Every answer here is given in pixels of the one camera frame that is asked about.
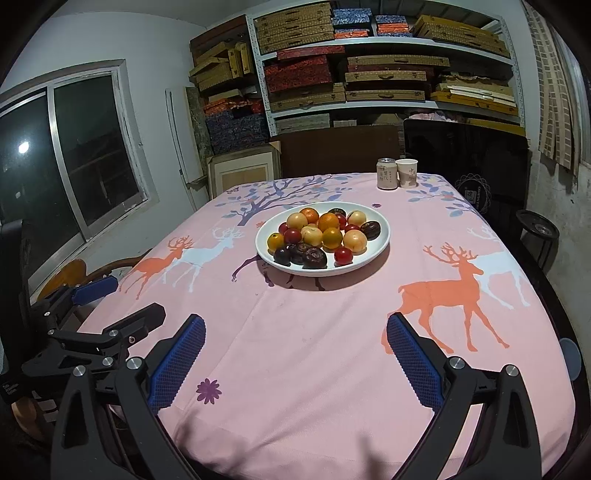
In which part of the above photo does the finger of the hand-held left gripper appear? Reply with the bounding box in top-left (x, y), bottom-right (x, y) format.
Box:
top-left (21, 302), bottom-right (166, 377)
top-left (30, 275), bottom-right (118, 331)

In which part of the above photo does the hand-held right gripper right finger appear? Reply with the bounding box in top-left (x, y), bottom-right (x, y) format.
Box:
top-left (385, 312), bottom-right (541, 480)

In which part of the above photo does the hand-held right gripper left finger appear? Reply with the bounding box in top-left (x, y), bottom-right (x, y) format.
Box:
top-left (51, 314), bottom-right (207, 480)

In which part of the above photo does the white plate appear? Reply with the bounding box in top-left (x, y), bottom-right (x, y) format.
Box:
top-left (255, 201), bottom-right (392, 277)

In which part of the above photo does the wooden chair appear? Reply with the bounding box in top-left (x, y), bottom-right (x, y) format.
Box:
top-left (37, 249), bottom-right (153, 301)

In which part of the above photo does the pink deer print tablecloth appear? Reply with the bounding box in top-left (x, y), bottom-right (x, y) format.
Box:
top-left (78, 172), bottom-right (578, 480)

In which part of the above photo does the sliding glass window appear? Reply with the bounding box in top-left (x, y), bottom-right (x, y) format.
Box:
top-left (0, 60), bottom-right (160, 296)

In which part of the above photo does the grey round disc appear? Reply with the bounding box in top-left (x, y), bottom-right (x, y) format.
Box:
top-left (558, 339), bottom-right (583, 379)

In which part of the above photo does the white leaning board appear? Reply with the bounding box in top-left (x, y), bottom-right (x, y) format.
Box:
top-left (165, 88), bottom-right (197, 213)

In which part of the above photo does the black round stool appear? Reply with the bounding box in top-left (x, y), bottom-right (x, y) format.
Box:
top-left (515, 210), bottom-right (559, 252)

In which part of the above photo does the paper cup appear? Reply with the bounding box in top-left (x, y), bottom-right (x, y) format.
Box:
top-left (396, 159), bottom-right (419, 189)

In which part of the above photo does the beige drink can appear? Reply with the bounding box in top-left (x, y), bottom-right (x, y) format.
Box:
top-left (377, 158), bottom-right (398, 190)

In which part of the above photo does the black office chair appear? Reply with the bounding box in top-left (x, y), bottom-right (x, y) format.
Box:
top-left (403, 117), bottom-right (531, 217)

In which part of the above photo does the stack of blue patterned boxes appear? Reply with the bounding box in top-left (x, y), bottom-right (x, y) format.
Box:
top-left (203, 95), bottom-right (271, 155)

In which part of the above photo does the brown board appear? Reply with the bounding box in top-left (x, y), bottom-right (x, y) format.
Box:
top-left (270, 124), bottom-right (402, 178)

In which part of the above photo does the pile of tan woven boxes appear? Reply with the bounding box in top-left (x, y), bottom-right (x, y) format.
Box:
top-left (189, 14), bottom-right (259, 97)

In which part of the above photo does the white metal shelf rack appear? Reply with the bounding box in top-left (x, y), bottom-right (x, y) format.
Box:
top-left (246, 0), bottom-right (528, 137)

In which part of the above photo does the shelf with stacked boxes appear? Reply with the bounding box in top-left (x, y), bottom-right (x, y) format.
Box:
top-left (253, 2), bottom-right (520, 134)

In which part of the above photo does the picture frame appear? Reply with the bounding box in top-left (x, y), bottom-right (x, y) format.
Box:
top-left (206, 142), bottom-right (282, 199)

